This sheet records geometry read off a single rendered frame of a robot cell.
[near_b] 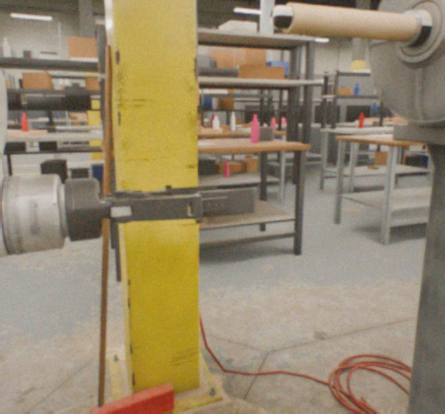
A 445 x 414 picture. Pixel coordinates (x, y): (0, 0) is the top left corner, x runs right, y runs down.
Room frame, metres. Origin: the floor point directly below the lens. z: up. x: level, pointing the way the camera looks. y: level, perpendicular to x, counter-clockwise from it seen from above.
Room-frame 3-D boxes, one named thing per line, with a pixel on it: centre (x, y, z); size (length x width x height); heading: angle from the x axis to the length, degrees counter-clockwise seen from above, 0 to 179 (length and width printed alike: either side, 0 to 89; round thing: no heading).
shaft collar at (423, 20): (0.54, -0.26, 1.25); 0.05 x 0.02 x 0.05; 20
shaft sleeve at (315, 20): (0.50, -0.16, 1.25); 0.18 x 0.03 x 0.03; 110
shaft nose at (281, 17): (0.47, -0.07, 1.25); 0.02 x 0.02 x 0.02; 20
